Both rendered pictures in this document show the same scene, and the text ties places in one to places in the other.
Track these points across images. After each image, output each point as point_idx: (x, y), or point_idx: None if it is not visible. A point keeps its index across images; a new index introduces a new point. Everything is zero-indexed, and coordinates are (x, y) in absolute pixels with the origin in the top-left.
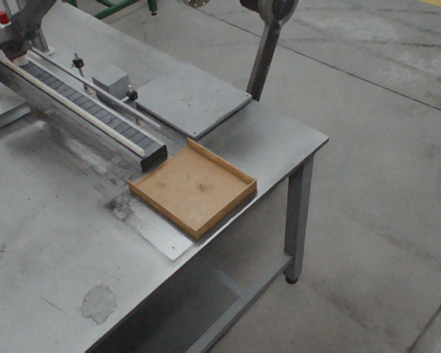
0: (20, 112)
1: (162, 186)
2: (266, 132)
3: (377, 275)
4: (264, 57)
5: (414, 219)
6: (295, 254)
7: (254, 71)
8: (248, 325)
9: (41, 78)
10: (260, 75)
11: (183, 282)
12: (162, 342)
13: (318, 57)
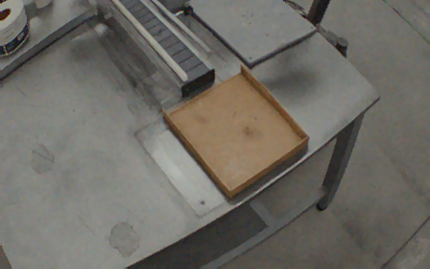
0: (85, 16)
1: (201, 121)
2: (326, 74)
3: (386, 207)
4: None
5: (421, 158)
6: (330, 189)
7: None
8: (271, 244)
9: None
10: None
11: None
12: (184, 253)
13: None
